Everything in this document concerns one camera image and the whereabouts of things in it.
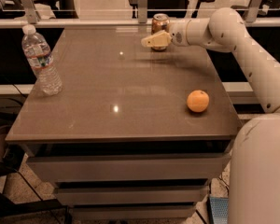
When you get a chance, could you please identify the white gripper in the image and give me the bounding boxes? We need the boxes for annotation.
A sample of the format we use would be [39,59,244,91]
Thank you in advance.
[141,22,188,48]

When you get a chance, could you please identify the orange soda can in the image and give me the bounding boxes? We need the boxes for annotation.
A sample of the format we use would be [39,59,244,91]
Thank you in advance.
[151,13,170,51]

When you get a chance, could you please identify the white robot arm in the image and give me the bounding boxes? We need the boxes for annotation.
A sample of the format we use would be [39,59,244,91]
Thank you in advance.
[141,7,280,224]

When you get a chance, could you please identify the clear plastic water bottle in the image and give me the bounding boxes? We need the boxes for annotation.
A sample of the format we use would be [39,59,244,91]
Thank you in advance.
[21,24,63,95]

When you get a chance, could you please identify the orange fruit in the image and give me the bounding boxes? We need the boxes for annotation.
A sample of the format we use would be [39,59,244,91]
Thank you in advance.
[187,90,209,113]

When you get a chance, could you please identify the grey drawer cabinet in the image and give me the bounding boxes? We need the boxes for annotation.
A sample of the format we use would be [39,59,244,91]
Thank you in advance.
[7,27,241,219]

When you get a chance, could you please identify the blue perforated box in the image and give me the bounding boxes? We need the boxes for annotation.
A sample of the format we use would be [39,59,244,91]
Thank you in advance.
[207,196,229,224]

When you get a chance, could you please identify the metal railing post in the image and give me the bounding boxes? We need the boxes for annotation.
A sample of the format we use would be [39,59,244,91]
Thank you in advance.
[137,0,147,23]

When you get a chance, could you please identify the black floor cable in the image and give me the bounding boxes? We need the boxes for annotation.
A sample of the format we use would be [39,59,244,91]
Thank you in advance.
[217,176,231,198]

